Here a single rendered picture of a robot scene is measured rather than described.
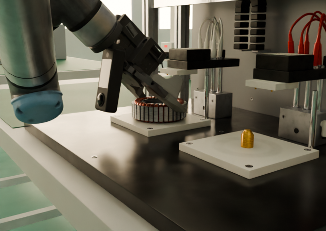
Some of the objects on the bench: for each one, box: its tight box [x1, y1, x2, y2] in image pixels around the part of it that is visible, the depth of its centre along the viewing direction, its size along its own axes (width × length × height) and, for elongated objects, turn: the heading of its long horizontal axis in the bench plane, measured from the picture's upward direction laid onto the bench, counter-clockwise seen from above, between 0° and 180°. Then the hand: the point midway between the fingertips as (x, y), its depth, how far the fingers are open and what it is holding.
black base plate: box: [24, 99, 326, 231], centre depth 70 cm, size 47×64×2 cm
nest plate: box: [110, 113, 211, 137], centre depth 78 cm, size 15×15×1 cm
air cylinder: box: [194, 89, 232, 119], centre depth 86 cm, size 5×8×6 cm
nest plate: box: [179, 130, 319, 179], centre depth 59 cm, size 15×15×1 cm
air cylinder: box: [278, 105, 326, 147], centre depth 66 cm, size 5×8×6 cm
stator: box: [131, 96, 187, 123], centre depth 78 cm, size 11×11×4 cm
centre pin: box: [241, 129, 254, 149], centre depth 58 cm, size 2×2×3 cm
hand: (163, 108), depth 78 cm, fingers closed on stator, 13 cm apart
